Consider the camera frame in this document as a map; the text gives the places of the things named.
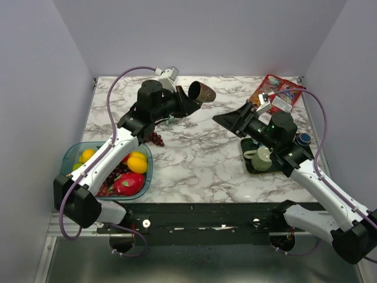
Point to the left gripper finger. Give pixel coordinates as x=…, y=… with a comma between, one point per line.
x=181, y=92
x=188, y=107

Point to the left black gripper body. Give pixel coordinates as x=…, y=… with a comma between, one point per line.
x=169, y=105

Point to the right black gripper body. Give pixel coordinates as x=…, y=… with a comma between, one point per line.
x=249, y=125

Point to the brown patterned mug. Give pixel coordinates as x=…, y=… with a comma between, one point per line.
x=200, y=92

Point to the teal green mug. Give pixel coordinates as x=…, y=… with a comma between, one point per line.
x=169, y=121

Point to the sage green mug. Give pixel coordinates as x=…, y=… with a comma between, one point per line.
x=260, y=158

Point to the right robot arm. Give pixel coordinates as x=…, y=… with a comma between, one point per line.
x=350, y=226

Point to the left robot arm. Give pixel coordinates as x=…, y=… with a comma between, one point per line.
x=74, y=194

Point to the dark blue mug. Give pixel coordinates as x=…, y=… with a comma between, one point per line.
x=303, y=139

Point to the dark green tray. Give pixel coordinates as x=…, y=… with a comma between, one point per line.
x=246, y=145

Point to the loose red grape bunch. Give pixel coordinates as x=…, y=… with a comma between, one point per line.
x=155, y=139

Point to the red snack packet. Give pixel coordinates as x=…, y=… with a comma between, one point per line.
x=282, y=97

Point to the yellow lemon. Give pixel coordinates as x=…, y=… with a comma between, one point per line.
x=137, y=165
x=138, y=155

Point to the grapes in bin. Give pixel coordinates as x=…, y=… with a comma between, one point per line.
x=106, y=189

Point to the red dragon fruit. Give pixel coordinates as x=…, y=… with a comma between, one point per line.
x=127, y=184

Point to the orange fruit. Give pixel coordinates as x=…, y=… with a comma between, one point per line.
x=86, y=155

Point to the clear blue fruit bin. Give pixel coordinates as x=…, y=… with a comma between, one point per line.
x=72, y=155

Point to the green fruit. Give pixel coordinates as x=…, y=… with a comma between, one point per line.
x=76, y=166

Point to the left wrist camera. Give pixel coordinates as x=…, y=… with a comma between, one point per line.
x=167, y=77

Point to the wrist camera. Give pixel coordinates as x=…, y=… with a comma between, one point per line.
x=265, y=104
x=167, y=77

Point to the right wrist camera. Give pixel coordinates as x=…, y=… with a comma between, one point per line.
x=265, y=104

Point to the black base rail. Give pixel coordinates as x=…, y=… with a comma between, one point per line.
x=210, y=224

